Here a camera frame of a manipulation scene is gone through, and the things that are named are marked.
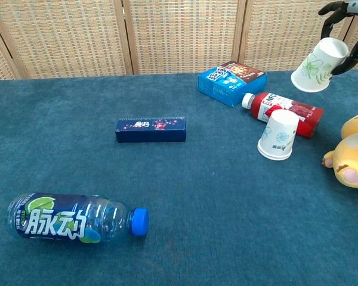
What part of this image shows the clear drink bottle blue cap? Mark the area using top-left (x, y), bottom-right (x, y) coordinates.
top-left (6, 192), bottom-right (150, 244)

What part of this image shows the teal tablecloth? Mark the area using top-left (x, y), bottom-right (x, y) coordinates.
top-left (0, 70), bottom-right (358, 286)

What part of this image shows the yellow plush toy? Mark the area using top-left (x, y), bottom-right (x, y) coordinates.
top-left (321, 112), bottom-right (358, 193)

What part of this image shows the woven folding screen wood frame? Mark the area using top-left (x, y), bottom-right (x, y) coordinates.
top-left (0, 0), bottom-right (358, 80)

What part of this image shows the dark blue long box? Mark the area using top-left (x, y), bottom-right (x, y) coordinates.
top-left (115, 116), bottom-right (188, 144)

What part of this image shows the red juice bottle white cap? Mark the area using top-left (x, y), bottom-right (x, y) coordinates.
top-left (241, 91), bottom-right (325, 139)

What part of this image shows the blue cookie box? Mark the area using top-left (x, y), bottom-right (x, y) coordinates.
top-left (197, 61), bottom-right (268, 107)

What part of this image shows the white paper cup blue print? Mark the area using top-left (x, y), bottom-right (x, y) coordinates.
top-left (257, 109), bottom-right (300, 162)

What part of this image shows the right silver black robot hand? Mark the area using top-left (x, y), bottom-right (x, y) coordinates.
top-left (317, 0), bottom-right (358, 75)

